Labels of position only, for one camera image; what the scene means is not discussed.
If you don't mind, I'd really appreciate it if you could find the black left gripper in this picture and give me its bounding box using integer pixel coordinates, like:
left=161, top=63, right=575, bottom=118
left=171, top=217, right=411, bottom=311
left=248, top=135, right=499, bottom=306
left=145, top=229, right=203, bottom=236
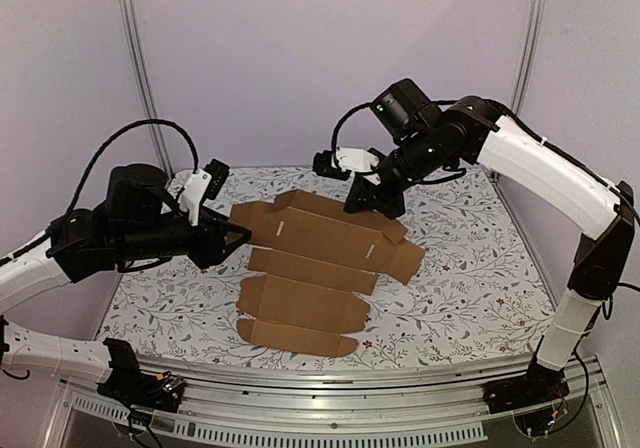
left=117, top=205, right=253, bottom=269

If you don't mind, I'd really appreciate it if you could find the brown cardboard box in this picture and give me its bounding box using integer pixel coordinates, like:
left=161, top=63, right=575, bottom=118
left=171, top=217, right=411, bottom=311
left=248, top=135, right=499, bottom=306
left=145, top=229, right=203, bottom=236
left=231, top=190, right=425, bottom=358

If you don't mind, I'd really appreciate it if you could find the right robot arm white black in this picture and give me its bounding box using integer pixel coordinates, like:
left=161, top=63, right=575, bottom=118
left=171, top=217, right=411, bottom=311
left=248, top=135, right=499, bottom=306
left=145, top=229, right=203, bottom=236
left=330, top=78, right=638, bottom=404

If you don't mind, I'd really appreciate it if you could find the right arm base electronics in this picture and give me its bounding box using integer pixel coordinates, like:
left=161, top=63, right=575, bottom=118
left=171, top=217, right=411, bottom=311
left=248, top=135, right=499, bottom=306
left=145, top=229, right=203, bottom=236
left=482, top=360, right=570, bottom=438

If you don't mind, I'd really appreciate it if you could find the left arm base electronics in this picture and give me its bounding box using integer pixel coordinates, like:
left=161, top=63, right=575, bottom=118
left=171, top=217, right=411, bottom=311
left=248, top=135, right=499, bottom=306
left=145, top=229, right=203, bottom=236
left=97, top=338, right=186, bottom=413

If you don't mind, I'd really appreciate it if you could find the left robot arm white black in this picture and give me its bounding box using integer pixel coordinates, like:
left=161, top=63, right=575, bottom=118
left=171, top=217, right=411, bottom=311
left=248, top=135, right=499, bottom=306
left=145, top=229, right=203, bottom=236
left=1, top=160, right=251, bottom=402

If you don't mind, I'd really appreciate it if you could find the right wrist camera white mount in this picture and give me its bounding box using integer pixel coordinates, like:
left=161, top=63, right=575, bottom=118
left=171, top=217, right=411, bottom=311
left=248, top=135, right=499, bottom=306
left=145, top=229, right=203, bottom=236
left=312, top=147, right=380, bottom=180

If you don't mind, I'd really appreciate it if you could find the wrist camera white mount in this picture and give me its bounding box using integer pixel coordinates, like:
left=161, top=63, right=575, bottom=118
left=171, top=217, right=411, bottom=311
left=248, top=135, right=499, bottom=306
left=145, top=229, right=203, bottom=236
left=177, top=159, right=230, bottom=226
left=312, top=147, right=380, bottom=180

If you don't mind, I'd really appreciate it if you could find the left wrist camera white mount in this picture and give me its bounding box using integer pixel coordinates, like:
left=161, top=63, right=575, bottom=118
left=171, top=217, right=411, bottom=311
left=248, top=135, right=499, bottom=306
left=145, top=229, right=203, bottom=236
left=177, top=159, right=230, bottom=226

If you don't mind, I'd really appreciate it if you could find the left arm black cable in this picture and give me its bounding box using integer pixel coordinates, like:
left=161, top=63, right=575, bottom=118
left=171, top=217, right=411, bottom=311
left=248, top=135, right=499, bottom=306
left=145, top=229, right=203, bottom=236
left=64, top=118, right=204, bottom=219

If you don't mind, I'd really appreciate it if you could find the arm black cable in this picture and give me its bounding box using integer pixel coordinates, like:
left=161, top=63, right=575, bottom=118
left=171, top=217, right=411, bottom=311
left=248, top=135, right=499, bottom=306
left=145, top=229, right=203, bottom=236
left=64, top=118, right=204, bottom=219
left=329, top=98, right=626, bottom=199

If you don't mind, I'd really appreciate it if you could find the aluminium front rail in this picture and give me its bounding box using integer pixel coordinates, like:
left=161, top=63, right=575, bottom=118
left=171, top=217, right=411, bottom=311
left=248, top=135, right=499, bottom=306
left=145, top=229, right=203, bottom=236
left=42, top=355, right=626, bottom=447

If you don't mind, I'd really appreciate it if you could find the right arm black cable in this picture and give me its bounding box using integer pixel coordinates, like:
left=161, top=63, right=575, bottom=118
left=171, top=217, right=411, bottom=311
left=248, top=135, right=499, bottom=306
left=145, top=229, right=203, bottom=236
left=329, top=98, right=626, bottom=199

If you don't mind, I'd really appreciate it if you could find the left aluminium frame post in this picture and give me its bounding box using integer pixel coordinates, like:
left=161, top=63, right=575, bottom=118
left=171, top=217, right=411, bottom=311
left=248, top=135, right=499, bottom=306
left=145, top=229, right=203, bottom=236
left=118, top=0, right=175, bottom=175

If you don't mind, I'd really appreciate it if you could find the aluminium frame post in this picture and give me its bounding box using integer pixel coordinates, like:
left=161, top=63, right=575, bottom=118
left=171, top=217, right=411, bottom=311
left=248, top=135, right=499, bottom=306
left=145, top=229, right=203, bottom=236
left=118, top=0, right=175, bottom=175
left=510, top=0, right=546, bottom=114

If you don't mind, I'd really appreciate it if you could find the right aluminium frame post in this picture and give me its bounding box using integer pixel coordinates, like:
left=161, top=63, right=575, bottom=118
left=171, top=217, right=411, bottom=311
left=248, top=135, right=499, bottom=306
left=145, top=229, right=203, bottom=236
left=510, top=0, right=546, bottom=114

